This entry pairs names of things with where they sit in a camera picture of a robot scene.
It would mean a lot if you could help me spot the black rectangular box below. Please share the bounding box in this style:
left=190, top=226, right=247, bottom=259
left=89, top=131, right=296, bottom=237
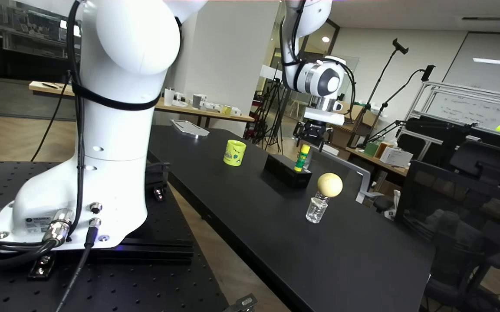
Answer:
left=261, top=150, right=315, bottom=190

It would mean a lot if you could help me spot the silver metal plate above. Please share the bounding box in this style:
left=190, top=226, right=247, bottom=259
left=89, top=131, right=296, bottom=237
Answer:
left=171, top=117, right=212, bottom=138

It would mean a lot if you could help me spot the black camera tripod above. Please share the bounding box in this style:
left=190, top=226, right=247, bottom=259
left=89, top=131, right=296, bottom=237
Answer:
left=259, top=77, right=292, bottom=152

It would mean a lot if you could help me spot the green yellow glue stick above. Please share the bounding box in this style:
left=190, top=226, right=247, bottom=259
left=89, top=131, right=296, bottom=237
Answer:
left=294, top=141, right=315, bottom=174

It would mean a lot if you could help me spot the whiteboard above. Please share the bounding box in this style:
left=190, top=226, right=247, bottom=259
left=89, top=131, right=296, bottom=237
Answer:
left=405, top=79, right=500, bottom=138

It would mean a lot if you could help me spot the black stand with clamp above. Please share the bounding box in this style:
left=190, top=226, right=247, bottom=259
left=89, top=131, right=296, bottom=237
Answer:
left=360, top=36, right=412, bottom=147

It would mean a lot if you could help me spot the pale yellow ball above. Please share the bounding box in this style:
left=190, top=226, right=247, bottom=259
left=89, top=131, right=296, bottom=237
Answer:
left=317, top=171, right=346, bottom=199

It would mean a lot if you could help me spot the black cable at base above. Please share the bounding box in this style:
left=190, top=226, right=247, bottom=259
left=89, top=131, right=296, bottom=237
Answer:
left=54, top=216, right=103, bottom=312

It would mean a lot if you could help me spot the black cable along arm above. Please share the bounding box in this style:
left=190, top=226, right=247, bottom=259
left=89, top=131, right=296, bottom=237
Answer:
left=65, top=0, right=103, bottom=235

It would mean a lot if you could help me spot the wooden desk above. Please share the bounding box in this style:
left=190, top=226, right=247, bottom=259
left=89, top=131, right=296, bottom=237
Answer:
left=28, top=79, right=258, bottom=129

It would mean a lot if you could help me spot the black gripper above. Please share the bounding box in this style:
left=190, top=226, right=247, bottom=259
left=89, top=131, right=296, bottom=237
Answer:
left=292, top=119, right=330, bottom=159

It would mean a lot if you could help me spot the black office chair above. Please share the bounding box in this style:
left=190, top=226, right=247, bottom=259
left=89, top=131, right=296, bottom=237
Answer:
left=422, top=206, right=500, bottom=312

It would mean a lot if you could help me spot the clear glass cup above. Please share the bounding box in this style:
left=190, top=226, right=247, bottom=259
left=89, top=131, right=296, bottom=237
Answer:
left=304, top=193, right=330, bottom=226

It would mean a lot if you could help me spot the yellow mug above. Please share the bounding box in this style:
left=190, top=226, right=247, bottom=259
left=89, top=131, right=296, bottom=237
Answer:
left=223, top=136, right=249, bottom=169

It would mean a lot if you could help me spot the black stand with camera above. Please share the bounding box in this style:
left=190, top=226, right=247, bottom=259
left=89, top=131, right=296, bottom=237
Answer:
left=370, top=62, right=438, bottom=145

